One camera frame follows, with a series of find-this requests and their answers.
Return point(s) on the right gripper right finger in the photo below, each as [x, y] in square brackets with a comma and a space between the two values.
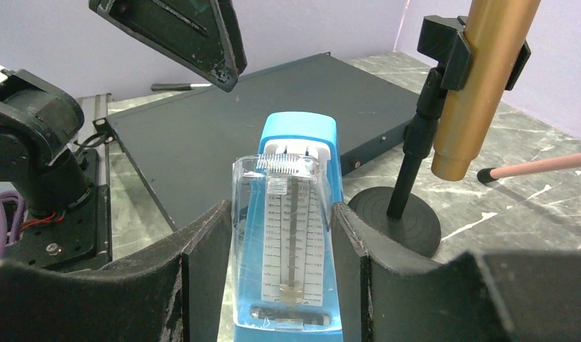
[389, 293]

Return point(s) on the blue metronome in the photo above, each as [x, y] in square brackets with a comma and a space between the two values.
[285, 286]

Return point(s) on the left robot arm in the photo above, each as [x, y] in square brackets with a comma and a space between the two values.
[54, 210]

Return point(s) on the black handled tool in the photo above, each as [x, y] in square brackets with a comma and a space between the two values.
[177, 87]

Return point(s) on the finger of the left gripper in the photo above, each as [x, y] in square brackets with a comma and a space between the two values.
[203, 36]

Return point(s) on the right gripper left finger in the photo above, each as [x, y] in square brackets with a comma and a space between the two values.
[171, 290]

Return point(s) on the pink tripod music stand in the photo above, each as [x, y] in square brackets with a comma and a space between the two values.
[564, 162]

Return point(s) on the dark grey rack box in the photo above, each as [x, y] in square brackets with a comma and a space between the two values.
[183, 146]

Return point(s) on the gold microphone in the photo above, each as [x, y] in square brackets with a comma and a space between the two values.
[496, 33]

